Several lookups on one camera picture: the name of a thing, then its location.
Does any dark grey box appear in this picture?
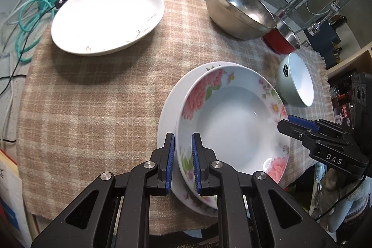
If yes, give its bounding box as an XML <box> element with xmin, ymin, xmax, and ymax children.
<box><xmin>313</xmin><ymin>22</ymin><xmax>341</xmax><ymax>69</ymax></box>

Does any red pot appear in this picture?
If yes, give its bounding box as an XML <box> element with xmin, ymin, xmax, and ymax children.
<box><xmin>263</xmin><ymin>11</ymin><xmax>300</xmax><ymax>55</ymax></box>

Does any pale green ceramic bowl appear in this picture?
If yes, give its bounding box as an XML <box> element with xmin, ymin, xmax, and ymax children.
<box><xmin>276</xmin><ymin>52</ymin><xmax>315</xmax><ymax>107</ymax></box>

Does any stainless steel bowl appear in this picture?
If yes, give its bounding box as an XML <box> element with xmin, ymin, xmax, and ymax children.
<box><xmin>206</xmin><ymin>0</ymin><xmax>277</xmax><ymax>40</ymax></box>

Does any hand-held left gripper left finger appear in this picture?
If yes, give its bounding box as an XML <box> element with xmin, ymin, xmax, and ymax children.
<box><xmin>30</xmin><ymin>133</ymin><xmax>176</xmax><ymax>248</ymax></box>

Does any large white oval plate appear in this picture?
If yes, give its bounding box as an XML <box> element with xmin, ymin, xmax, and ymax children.
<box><xmin>51</xmin><ymin>0</ymin><xmax>165</xmax><ymax>57</ymax></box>

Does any plain white round plate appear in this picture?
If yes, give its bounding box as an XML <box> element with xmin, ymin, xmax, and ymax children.
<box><xmin>157</xmin><ymin>61</ymin><xmax>243</xmax><ymax>218</ymax></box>

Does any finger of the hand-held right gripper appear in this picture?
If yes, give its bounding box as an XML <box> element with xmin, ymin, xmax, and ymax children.
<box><xmin>288</xmin><ymin>115</ymin><xmax>353</xmax><ymax>144</ymax></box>
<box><xmin>277</xmin><ymin>119</ymin><xmax>324</xmax><ymax>151</ymax></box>

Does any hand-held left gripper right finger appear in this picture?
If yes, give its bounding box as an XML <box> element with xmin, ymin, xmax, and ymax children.
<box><xmin>191</xmin><ymin>132</ymin><xmax>338</xmax><ymax>248</ymax></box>

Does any wooden shelf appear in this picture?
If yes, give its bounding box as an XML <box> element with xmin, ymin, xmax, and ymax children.
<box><xmin>325</xmin><ymin>43</ymin><xmax>372</xmax><ymax>78</ymax></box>

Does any teal coiled cable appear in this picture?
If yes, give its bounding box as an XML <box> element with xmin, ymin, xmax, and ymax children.
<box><xmin>14</xmin><ymin>0</ymin><xmax>76</xmax><ymax>64</ymax></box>

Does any beige checked cloth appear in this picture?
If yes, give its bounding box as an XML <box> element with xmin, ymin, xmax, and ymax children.
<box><xmin>16</xmin><ymin>0</ymin><xmax>335</xmax><ymax>237</ymax></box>

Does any person's right forearm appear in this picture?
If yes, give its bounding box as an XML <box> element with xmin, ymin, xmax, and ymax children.
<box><xmin>315</xmin><ymin>162</ymin><xmax>372</xmax><ymax>232</ymax></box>

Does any pink floral deep plate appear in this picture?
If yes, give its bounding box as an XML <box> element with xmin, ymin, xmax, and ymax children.
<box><xmin>176</xmin><ymin>64</ymin><xmax>291</xmax><ymax>209</ymax></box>

